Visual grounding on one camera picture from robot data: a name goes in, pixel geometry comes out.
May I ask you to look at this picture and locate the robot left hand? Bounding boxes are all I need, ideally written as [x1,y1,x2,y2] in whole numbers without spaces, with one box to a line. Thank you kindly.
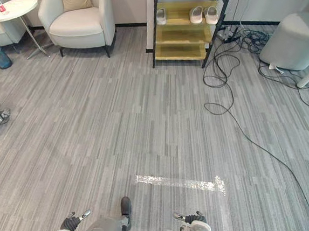
[58,209,94,231]

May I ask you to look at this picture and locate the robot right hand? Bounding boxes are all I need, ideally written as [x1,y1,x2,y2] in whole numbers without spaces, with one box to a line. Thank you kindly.
[172,209,208,227]

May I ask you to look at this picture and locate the robot leg with dark foot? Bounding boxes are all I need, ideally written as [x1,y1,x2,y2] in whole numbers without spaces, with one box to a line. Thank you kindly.
[117,195,135,231]

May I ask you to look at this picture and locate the white power adapter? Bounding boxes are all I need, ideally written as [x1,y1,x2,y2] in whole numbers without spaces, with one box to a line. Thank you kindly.
[268,62,284,76]

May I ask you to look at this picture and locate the power strip with plugs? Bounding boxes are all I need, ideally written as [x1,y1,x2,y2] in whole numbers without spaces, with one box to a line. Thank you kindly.
[215,24,241,45]

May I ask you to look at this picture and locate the grey upholstered pouf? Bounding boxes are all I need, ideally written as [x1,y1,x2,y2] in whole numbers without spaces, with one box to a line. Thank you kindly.
[255,12,309,75]

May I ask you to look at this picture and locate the white slipper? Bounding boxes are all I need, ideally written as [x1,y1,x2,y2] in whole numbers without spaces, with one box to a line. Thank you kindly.
[203,5,219,26]
[155,7,168,26]
[188,5,205,25]

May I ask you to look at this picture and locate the tan cushion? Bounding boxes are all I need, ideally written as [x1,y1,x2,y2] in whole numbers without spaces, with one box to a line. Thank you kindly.
[61,0,94,13]

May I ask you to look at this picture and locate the round white side table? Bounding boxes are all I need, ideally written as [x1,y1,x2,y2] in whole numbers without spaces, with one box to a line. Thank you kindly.
[0,0,52,62]

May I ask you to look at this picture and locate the long black floor cable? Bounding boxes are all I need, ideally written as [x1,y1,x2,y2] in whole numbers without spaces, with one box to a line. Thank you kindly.
[198,33,309,231]

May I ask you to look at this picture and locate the thin black cable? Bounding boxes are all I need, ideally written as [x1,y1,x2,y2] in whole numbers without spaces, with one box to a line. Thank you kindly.
[256,53,309,119]

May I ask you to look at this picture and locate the black frame yellow wooden shelf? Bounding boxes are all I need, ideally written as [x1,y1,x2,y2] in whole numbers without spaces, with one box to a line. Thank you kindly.
[142,0,245,74]

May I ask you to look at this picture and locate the tangled black cables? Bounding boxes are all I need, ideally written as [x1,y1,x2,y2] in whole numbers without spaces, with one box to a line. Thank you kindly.
[235,23,277,56]

